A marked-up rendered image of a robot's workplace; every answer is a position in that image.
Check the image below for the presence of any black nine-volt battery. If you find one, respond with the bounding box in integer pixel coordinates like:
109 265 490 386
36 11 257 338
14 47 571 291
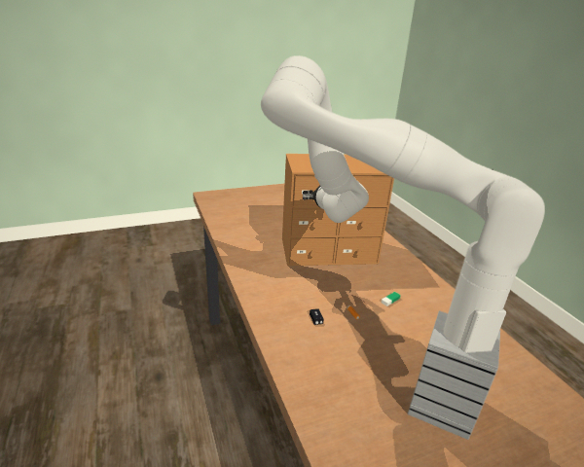
310 308 324 325

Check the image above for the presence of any brown wooden chest of drawers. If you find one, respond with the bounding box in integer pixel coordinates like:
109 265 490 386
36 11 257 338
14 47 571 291
282 154 394 266

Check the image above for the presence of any brown wooden drawer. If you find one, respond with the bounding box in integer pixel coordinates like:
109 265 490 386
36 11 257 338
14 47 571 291
353 175 391 205
289 237 335 265
293 174 320 206
339 207 386 235
291 207 337 236
335 236 381 264

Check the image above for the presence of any green and white eraser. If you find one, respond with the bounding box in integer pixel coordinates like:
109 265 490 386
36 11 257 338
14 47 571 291
382 292 401 306

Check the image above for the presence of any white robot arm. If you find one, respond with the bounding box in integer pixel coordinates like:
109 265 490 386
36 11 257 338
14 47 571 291
261 55 545 352

